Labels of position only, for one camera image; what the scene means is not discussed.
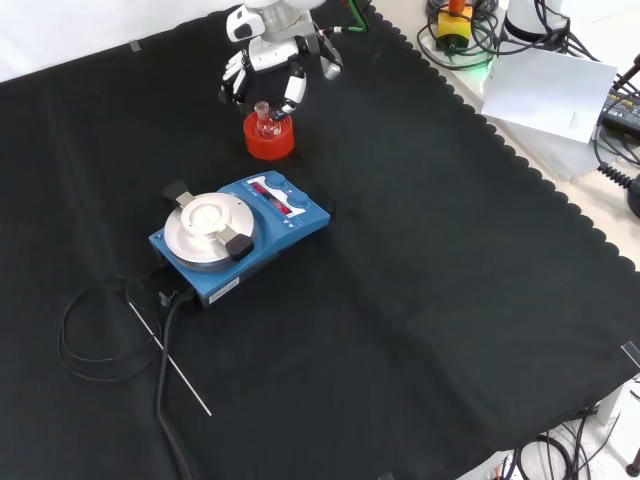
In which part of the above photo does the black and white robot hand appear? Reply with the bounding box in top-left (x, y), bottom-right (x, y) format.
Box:
top-left (218, 29), bottom-right (345, 120)

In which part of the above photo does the clear round-bottom glass flask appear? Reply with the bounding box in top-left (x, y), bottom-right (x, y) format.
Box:
top-left (255, 100), bottom-right (281, 141)

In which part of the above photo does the blue heater with steel plate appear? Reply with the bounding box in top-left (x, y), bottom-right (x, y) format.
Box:
top-left (148, 170), bottom-right (332, 310)

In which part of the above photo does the yellow stop button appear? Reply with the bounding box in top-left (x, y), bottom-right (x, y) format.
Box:
top-left (435, 0), bottom-right (474, 51)

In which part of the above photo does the black bench cloth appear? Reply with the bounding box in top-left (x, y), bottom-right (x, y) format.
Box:
top-left (0, 0), bottom-right (640, 480)

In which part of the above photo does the pale white board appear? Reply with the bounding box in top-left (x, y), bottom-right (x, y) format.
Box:
top-left (480, 47), bottom-right (620, 145)

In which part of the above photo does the thin steel probe rod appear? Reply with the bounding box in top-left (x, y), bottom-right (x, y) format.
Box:
top-left (128, 299), bottom-right (213, 417)

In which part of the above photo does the black power adapter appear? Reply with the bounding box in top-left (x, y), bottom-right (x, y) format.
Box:
top-left (599, 87), bottom-right (640, 134)

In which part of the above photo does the green cable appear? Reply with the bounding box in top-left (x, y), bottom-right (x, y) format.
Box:
top-left (344, 0), bottom-right (374, 35)

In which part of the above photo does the orange flask support ring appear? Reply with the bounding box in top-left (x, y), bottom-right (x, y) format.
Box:
top-left (243, 111), bottom-right (296, 161)

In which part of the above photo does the black looped cable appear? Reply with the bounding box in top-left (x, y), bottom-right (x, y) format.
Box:
top-left (416, 18), bottom-right (497, 72)

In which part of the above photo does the thick black power cable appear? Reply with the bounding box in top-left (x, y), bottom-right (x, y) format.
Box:
top-left (155, 288), bottom-right (202, 480)

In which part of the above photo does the thin black probe cable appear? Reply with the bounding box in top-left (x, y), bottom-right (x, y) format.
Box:
top-left (57, 275), bottom-right (166, 384)

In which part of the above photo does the black coiled cable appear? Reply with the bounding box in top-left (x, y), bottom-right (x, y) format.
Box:
top-left (597, 163), bottom-right (636, 190)

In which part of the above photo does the black floor cable bundle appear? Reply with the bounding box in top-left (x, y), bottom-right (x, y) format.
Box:
top-left (499, 414), bottom-right (626, 480)

